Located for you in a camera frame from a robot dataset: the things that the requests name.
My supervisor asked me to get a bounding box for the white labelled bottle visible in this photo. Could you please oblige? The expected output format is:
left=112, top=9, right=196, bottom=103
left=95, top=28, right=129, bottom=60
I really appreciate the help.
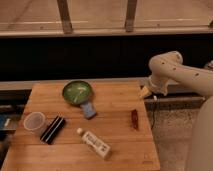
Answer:
left=77, top=128, right=111, bottom=159

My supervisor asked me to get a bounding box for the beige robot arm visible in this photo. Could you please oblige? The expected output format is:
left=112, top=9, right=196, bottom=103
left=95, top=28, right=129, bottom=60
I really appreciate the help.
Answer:
left=139, top=51, right=213, bottom=171

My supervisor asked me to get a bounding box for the small brown red object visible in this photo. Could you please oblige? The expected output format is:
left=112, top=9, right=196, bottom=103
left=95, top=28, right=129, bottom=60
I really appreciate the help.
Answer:
left=131, top=109, right=138, bottom=130

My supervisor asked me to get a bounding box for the blue sponge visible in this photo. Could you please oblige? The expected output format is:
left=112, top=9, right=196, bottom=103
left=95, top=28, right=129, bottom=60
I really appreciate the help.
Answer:
left=80, top=102, right=96, bottom=119

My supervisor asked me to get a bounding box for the green bowl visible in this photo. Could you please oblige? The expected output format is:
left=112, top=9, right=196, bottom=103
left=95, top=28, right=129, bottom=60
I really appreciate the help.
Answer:
left=62, top=80, right=93, bottom=105

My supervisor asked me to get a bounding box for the black rectangular box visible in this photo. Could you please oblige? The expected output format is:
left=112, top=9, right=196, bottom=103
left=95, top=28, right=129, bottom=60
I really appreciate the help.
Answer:
left=40, top=116, right=66, bottom=144

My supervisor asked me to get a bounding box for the clear plastic cup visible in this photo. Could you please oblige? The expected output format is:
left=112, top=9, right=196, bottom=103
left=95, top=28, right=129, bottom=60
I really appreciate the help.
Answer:
left=23, top=112, right=47, bottom=135

